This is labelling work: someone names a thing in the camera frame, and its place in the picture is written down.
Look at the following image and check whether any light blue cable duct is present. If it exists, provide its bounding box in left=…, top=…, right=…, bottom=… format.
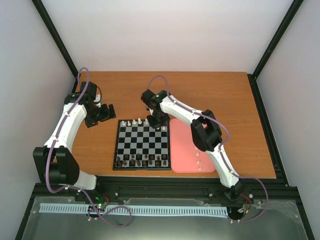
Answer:
left=38, top=203, right=228, bottom=218

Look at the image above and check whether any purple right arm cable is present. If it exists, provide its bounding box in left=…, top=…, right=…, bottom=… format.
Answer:
left=147, top=75, right=270, bottom=224

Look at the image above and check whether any black aluminium frame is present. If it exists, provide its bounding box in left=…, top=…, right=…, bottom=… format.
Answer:
left=13, top=0, right=316, bottom=240

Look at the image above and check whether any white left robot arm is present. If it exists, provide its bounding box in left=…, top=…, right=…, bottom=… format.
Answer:
left=32, top=81, right=116, bottom=202

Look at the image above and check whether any black and white chessboard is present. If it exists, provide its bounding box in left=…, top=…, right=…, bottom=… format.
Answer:
left=112, top=119, right=171, bottom=171

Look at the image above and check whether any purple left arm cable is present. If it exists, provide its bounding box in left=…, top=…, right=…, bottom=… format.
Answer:
left=43, top=66, right=133, bottom=228

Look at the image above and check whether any pink plastic tray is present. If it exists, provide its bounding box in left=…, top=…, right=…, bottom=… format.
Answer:
left=169, top=118, right=216, bottom=174

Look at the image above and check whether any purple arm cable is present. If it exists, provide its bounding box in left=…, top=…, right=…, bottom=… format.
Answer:
left=43, top=66, right=133, bottom=228
left=147, top=75, right=270, bottom=224

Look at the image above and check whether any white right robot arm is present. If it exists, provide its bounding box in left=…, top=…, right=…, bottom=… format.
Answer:
left=140, top=89, right=244, bottom=202

